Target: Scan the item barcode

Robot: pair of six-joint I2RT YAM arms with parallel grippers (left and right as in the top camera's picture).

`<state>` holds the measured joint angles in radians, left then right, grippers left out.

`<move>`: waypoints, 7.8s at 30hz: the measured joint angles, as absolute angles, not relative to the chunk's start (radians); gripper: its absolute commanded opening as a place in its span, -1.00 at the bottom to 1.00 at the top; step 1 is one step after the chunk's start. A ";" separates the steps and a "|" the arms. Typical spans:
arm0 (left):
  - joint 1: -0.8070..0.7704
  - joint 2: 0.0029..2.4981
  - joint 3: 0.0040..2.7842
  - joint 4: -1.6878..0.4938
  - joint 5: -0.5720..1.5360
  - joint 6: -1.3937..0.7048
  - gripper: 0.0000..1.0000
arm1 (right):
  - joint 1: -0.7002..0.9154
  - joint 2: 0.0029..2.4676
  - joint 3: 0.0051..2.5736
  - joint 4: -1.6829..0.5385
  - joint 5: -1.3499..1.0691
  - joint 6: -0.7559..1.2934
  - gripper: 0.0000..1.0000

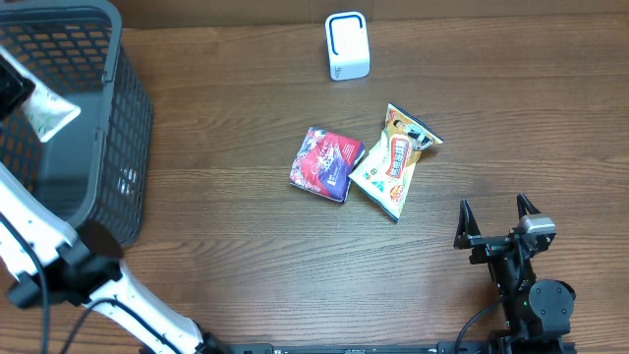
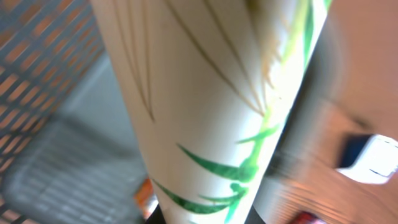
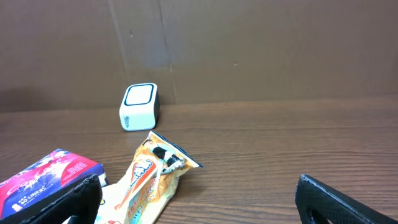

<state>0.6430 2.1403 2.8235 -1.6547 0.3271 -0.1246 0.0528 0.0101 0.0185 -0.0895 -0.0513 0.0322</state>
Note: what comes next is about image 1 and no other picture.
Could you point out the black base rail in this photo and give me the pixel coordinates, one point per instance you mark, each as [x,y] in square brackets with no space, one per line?
[441,347]

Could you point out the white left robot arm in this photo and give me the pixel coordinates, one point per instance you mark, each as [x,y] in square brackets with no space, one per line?
[53,262]

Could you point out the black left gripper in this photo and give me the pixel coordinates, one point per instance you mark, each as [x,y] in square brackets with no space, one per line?
[15,87]

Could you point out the white green tube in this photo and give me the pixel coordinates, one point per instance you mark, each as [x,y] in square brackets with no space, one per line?
[46,111]

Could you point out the yellow snack bag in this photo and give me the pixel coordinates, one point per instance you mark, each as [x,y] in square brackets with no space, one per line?
[385,174]

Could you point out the purple red tissue pack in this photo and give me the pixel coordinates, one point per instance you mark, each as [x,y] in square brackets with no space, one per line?
[324,162]

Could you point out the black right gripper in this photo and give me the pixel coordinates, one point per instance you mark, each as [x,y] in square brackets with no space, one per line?
[486,246]

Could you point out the dark grey plastic basket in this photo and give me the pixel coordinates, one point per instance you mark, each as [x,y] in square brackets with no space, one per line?
[95,167]

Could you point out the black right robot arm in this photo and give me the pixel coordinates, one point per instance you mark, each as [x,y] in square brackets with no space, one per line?
[537,312]

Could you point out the white barcode scanner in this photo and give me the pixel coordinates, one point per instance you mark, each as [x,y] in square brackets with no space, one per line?
[348,46]

